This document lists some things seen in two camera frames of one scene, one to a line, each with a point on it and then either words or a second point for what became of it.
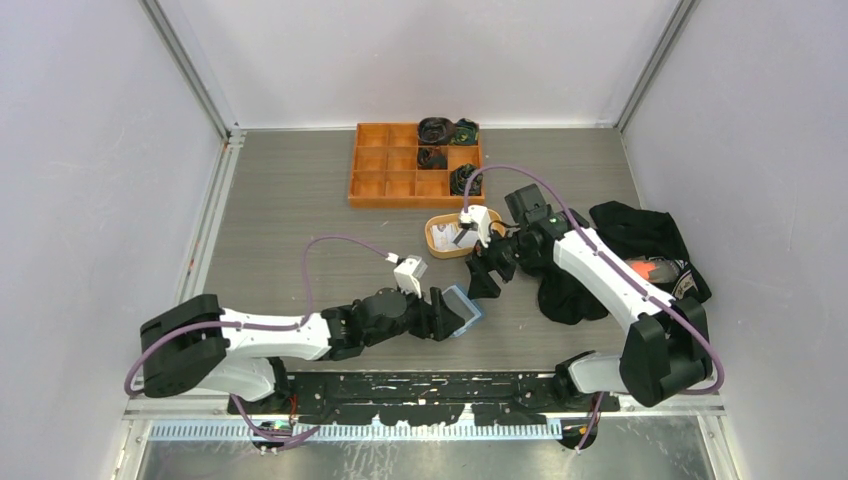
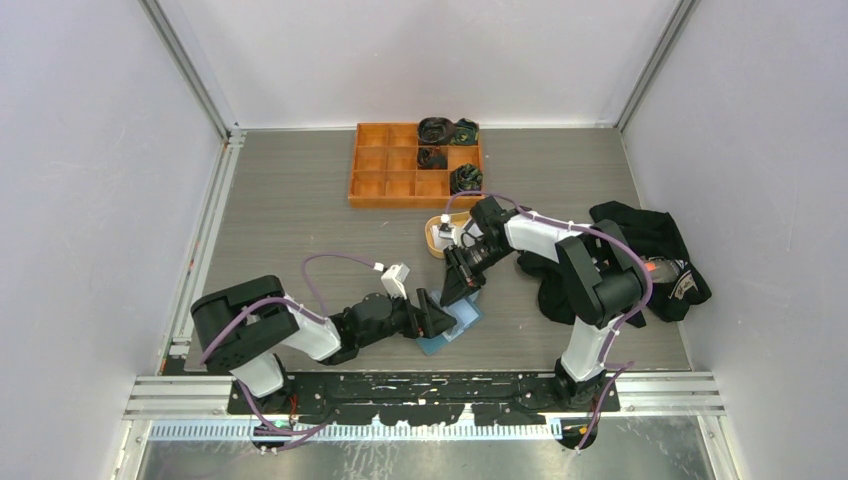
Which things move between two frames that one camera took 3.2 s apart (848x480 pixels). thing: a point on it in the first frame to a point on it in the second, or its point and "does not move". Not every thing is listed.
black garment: x=621 y=231 does not move
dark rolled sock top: x=436 y=131 does not move
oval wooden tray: x=442 y=230 does not move
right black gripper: x=480 y=262 to x=460 y=279
